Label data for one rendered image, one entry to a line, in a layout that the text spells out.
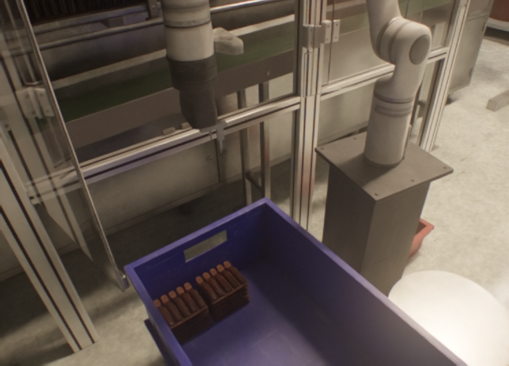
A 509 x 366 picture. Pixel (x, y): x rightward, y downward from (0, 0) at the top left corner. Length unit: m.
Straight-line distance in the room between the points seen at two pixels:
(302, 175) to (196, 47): 0.84
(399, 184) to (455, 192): 0.99
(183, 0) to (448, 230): 1.39
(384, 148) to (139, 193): 0.88
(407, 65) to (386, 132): 0.16
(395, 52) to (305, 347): 0.69
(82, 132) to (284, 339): 0.69
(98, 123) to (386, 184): 0.69
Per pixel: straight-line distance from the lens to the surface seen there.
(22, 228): 1.01
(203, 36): 0.60
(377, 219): 0.98
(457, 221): 1.76
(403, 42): 0.83
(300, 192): 1.40
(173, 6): 0.59
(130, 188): 1.43
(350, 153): 1.01
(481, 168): 2.13
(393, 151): 0.95
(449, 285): 1.16
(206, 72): 0.62
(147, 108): 1.02
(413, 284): 1.13
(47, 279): 1.13
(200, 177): 1.53
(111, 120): 1.00
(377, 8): 0.84
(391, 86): 0.86
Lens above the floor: 1.09
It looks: 36 degrees down
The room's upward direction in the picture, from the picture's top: 2 degrees counter-clockwise
